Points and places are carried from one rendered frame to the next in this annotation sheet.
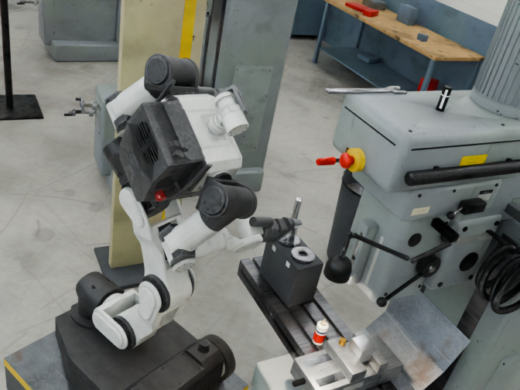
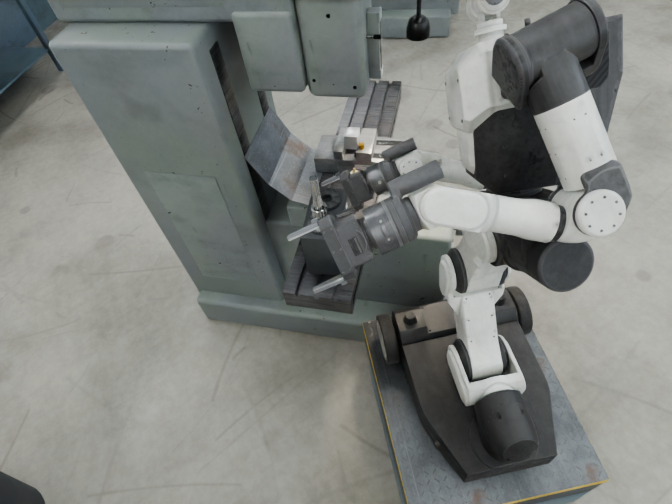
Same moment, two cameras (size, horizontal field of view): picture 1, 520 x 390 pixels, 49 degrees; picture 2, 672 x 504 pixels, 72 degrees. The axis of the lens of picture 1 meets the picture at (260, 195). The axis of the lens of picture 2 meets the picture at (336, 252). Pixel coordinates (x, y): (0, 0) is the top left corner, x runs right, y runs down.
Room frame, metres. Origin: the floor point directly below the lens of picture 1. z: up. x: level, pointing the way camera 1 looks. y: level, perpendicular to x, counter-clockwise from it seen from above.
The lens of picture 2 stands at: (2.34, 0.64, 2.17)
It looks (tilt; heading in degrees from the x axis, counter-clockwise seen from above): 51 degrees down; 233
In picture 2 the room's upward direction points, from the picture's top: 9 degrees counter-clockwise
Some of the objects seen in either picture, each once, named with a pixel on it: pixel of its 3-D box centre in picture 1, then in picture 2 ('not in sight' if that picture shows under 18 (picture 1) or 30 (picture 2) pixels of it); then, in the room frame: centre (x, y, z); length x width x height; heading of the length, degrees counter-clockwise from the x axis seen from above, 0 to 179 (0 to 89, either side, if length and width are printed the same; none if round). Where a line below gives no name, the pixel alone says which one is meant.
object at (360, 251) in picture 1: (359, 251); (375, 44); (1.34, -0.31, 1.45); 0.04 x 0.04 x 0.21; 33
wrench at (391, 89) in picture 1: (366, 90); not in sight; (1.41, -0.21, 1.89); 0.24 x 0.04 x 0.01; 122
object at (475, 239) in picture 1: (440, 231); (280, 35); (1.51, -0.57, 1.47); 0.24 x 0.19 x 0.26; 33
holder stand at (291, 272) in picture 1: (290, 266); (328, 230); (1.75, -0.17, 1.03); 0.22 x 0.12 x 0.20; 36
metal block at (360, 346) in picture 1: (360, 349); (352, 138); (1.37, -0.43, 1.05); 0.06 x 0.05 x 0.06; 34
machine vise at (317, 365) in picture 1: (348, 364); (360, 151); (1.35, -0.40, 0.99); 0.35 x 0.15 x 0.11; 124
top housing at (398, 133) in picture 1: (434, 135); not in sight; (1.41, -0.42, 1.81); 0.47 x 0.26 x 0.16; 123
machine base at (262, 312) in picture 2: not in sight; (319, 278); (1.54, -0.62, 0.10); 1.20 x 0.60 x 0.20; 123
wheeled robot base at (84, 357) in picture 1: (131, 339); (477, 371); (1.63, 0.40, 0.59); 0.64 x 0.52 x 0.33; 56
